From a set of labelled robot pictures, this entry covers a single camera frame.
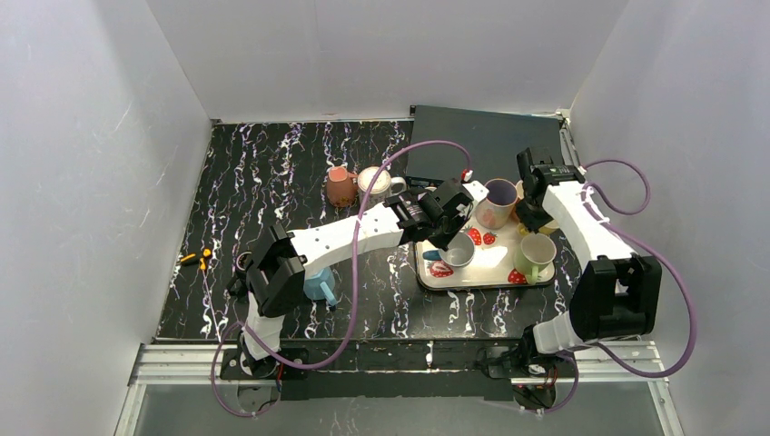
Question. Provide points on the dark flat metal box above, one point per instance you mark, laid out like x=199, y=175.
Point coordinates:
x=493, y=141

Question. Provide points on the white floral mug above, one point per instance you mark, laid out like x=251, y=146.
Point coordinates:
x=375, y=190

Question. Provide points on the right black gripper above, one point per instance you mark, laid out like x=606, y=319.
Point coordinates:
x=534, y=213

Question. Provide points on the brown mug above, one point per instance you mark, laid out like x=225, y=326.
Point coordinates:
x=341, y=187

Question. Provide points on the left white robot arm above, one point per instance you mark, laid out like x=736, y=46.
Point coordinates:
x=272, y=274

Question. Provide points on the yellow mug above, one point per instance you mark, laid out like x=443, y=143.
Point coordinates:
x=546, y=229

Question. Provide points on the yellow black small tool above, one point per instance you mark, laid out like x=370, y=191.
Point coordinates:
x=199, y=259

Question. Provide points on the beige pink mug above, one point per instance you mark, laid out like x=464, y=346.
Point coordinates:
x=495, y=210

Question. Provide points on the small grey blue mug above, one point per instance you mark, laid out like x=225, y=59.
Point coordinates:
x=459, y=253

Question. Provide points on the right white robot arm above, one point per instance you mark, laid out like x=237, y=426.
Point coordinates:
x=617, y=292

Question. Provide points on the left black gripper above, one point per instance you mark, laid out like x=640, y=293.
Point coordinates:
x=451, y=213

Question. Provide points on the light blue faceted mug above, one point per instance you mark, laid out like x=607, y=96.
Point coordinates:
x=320, y=287

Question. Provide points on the strawberry print white tray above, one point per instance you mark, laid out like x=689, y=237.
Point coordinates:
x=491, y=267

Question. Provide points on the light green mug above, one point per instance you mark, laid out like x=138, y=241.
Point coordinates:
x=534, y=254

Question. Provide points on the black mug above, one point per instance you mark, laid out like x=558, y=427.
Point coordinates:
x=239, y=285

